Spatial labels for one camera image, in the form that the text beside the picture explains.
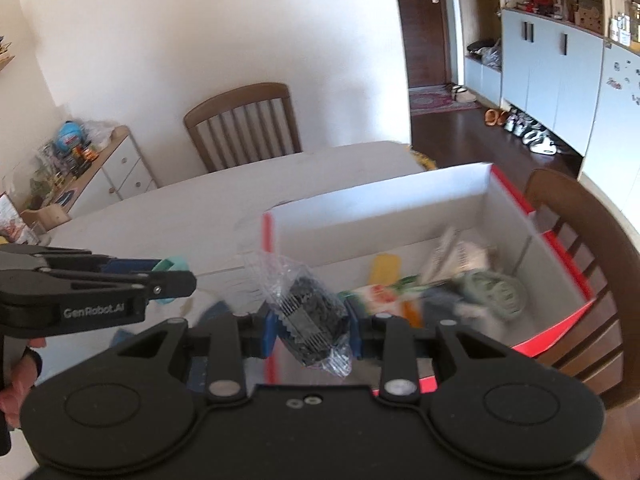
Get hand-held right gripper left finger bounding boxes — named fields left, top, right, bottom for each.
left=116, top=310, right=279, bottom=402

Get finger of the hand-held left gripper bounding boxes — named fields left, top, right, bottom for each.
left=0, top=245, right=162, bottom=277
left=0, top=270, right=197, bottom=304

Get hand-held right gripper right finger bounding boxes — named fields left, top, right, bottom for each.
left=346, top=305, right=503, bottom=402

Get orange and white packet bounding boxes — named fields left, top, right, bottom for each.
left=344, top=274, right=426, bottom=329

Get clear bag of black pieces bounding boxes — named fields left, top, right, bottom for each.
left=242, top=249, right=354, bottom=379

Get yellow plastic piece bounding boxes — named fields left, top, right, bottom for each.
left=369, top=254, right=404, bottom=291

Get red shoe box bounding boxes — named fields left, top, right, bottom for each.
left=261, top=162, right=596, bottom=394

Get person's left hand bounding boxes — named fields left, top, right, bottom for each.
left=0, top=338, right=47, bottom=432

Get white sideboard with wooden top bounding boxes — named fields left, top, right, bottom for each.
left=20, top=126, right=159, bottom=234

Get picture book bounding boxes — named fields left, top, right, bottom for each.
left=0, top=192, right=32, bottom=247

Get clutter of bottles and toys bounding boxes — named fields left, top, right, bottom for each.
left=29, top=119, right=117, bottom=202

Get wooden slat-back chair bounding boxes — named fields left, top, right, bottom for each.
left=522, top=168, right=640, bottom=412
left=183, top=82, right=304, bottom=174

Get patterned rug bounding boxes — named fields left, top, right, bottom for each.
left=408, top=86, right=482, bottom=117

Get row of shoes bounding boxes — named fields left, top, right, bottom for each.
left=502, top=109, right=559, bottom=157

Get low white bench cabinet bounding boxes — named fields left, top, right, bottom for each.
left=463, top=54, right=504, bottom=106

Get bags on bench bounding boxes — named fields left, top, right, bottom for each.
left=467, top=39, right=503, bottom=69

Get brown door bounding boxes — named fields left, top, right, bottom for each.
left=394, top=0, right=452, bottom=89

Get white two-door cabinet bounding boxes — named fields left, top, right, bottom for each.
left=499, top=7, right=606, bottom=157

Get white cabinet with stickers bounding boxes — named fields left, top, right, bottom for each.
left=577, top=39, right=640, bottom=217

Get group of bottles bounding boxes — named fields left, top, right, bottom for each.
left=607, top=2, right=640, bottom=47

